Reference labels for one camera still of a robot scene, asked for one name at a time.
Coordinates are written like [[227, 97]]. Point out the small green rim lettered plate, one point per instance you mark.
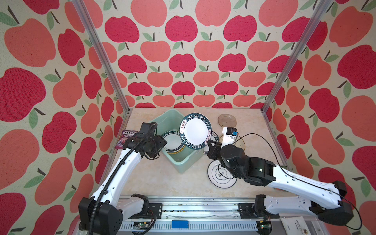
[[214, 137]]

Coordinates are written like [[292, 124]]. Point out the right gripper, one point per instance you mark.
[[213, 151]]

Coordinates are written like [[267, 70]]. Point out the left aluminium frame post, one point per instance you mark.
[[84, 15]]

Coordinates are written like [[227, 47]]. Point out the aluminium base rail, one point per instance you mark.
[[212, 216]]

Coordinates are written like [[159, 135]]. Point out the beige ceramic bowl plate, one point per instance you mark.
[[240, 143]]

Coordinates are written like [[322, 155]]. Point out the white paper sheet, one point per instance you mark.
[[295, 226]]

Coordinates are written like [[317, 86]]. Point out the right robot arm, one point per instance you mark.
[[323, 200]]

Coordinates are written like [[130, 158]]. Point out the purple candy bag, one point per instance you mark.
[[125, 135]]

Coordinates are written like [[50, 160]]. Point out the mint green plastic bin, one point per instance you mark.
[[170, 120]]

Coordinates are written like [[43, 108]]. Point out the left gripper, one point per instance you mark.
[[161, 142]]

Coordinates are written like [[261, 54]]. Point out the blue label block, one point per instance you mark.
[[180, 224]]

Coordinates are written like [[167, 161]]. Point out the white plate black flower emblem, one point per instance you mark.
[[220, 176]]

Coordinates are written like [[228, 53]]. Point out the right aluminium frame post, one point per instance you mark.
[[313, 23]]

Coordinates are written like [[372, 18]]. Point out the large green rim lettered plate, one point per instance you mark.
[[195, 131]]

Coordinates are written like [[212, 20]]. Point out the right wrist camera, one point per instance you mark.
[[229, 136]]

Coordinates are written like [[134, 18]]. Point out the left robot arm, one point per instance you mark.
[[100, 214]]

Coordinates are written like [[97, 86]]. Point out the red and green ringed plate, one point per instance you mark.
[[173, 140]]

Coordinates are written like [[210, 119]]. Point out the aluminium frame post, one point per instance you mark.
[[313, 23], [84, 15]]

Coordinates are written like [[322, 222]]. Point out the yellow polka dot plate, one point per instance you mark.
[[175, 151]]

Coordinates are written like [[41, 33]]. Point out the smoky brown glass plate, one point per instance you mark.
[[227, 120]]

